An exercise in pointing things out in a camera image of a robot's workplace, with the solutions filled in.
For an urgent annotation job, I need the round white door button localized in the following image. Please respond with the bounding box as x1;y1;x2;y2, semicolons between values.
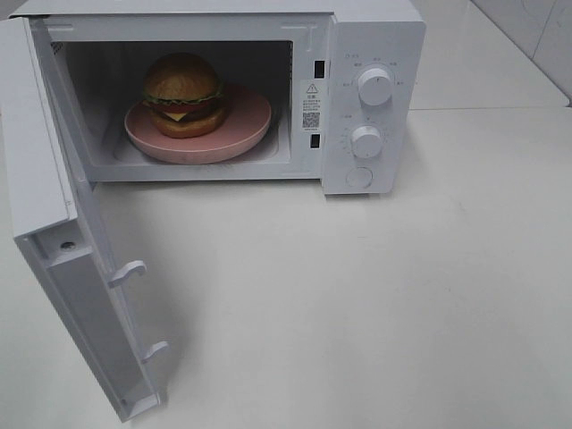
346;167;374;189

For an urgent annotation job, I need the pink round plate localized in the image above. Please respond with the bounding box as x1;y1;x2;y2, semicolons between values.
124;85;272;164

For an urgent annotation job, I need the burger with lettuce and cheese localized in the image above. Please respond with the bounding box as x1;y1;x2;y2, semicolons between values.
142;53;227;139

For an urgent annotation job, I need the lower white timer knob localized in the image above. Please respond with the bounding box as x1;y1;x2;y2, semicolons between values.
350;125;384;159

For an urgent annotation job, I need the white microwave oven body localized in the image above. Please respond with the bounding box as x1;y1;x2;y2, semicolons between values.
7;1;425;194

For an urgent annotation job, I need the upper white power knob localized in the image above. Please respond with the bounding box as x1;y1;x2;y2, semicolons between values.
357;65;394;106

